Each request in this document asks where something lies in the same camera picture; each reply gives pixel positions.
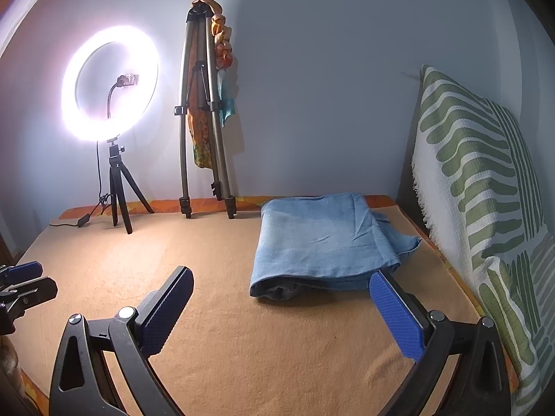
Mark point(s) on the black gooseneck phone holder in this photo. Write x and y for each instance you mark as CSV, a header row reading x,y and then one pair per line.
x,y
129,79

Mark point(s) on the small black tripod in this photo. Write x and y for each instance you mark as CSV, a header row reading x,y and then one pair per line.
x,y
116,173

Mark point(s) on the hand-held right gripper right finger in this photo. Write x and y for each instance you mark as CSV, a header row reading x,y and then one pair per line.
x,y
396,316

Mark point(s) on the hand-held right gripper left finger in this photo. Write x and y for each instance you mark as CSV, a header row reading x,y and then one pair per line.
x,y
167,312

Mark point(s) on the tall grey tripod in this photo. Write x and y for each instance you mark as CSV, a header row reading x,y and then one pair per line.
x,y
185,160

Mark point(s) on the beige blanket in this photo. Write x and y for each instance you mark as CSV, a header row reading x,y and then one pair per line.
x,y
243,333

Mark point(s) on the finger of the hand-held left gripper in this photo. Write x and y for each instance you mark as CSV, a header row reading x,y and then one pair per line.
x,y
39,289
24,271

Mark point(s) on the blue denim pants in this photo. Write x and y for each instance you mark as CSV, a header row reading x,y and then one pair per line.
x,y
321,242

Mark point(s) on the orange floral bedsheet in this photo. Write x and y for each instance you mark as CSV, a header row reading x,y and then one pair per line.
x,y
247,201

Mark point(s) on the colourful scarf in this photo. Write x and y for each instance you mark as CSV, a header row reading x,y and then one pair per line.
x,y
221,43

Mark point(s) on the green striped white pillow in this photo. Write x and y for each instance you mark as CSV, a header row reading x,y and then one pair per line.
x,y
472,160

